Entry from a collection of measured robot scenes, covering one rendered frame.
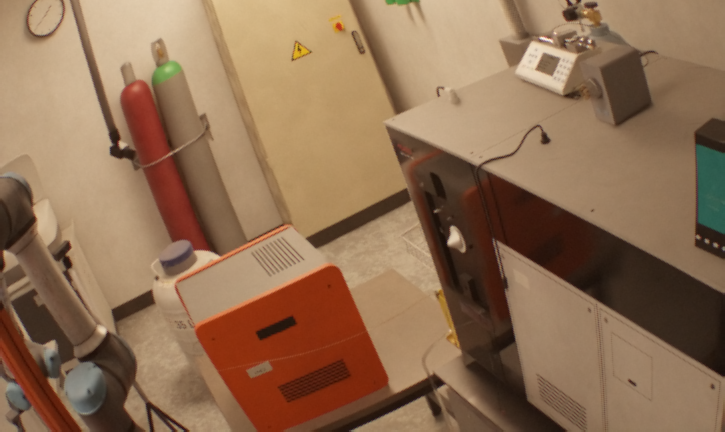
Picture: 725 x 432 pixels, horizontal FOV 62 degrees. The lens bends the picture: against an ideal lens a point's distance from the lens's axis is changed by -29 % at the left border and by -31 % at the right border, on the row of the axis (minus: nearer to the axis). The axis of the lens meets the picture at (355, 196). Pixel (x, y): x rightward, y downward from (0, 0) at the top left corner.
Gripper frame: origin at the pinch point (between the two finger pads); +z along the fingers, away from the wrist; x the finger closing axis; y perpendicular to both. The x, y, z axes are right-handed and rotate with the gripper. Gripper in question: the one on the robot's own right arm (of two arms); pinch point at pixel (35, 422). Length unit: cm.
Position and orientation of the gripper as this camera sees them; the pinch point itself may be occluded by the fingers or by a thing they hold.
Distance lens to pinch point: 186.6
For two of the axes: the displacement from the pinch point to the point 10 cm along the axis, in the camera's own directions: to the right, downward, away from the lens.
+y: 9.2, 2.2, -3.1
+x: 3.7, -3.5, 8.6
